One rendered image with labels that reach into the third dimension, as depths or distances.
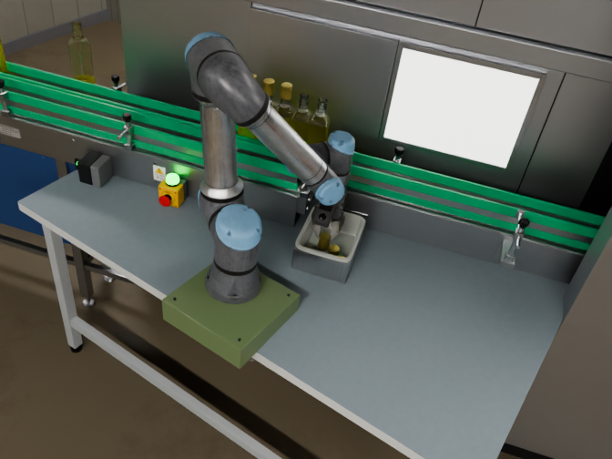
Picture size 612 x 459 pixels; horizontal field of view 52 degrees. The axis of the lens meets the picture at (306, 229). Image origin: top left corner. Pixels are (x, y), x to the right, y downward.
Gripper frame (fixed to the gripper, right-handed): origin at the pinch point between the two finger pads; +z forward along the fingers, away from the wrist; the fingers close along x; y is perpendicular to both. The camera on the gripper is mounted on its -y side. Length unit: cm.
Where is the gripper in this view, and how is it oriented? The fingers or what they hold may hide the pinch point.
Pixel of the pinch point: (324, 237)
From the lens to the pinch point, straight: 192.2
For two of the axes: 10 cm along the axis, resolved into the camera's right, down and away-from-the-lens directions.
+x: -9.6, -2.5, 1.4
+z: -1.0, 7.6, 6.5
